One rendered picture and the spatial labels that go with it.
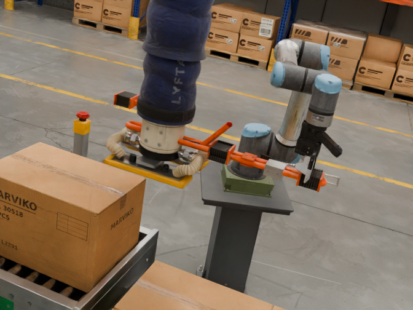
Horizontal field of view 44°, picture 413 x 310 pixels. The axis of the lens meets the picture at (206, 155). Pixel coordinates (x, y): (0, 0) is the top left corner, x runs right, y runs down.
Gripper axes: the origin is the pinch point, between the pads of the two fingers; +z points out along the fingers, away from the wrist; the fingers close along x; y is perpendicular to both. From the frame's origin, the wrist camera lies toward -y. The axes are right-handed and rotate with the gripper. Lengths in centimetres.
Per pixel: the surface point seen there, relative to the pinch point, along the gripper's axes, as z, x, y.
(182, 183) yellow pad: 11.4, 14.7, 42.9
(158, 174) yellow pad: 11, 14, 53
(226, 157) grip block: 0.5, 4.9, 30.9
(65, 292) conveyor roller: 73, 25, 83
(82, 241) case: 48, 20, 79
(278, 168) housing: -0.8, 3.8, 11.3
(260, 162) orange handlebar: 0.3, -0.2, 19.0
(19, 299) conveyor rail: 75, 36, 98
